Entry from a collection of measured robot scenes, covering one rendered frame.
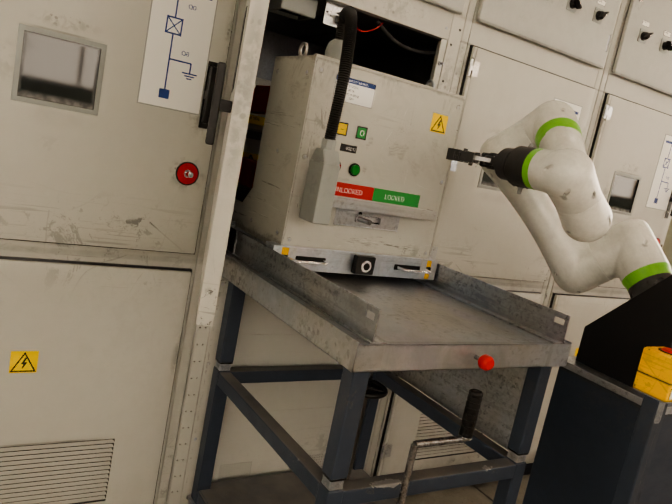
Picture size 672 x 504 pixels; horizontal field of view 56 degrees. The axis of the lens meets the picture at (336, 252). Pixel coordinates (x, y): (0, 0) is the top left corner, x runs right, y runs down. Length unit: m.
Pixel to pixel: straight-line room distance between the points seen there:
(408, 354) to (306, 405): 0.84
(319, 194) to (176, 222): 0.40
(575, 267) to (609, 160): 0.84
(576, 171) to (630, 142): 1.39
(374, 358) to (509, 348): 0.36
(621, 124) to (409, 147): 1.16
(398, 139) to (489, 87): 0.53
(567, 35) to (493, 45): 0.32
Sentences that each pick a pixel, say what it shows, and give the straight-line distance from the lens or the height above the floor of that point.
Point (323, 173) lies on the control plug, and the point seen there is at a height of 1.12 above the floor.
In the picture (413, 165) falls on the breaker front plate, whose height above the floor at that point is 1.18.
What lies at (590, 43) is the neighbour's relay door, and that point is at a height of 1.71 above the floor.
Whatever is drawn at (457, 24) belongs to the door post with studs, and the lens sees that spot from 2.10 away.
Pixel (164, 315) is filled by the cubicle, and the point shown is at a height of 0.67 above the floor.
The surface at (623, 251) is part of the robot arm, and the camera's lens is 1.90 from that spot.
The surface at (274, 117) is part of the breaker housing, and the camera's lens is 1.71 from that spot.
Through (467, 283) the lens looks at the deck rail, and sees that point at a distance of 1.80.
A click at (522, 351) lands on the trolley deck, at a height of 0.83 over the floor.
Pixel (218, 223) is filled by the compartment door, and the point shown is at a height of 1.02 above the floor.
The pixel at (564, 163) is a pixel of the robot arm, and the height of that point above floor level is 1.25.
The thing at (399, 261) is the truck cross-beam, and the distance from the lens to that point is 1.79.
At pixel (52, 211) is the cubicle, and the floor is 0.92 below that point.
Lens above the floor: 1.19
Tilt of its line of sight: 9 degrees down
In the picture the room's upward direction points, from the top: 11 degrees clockwise
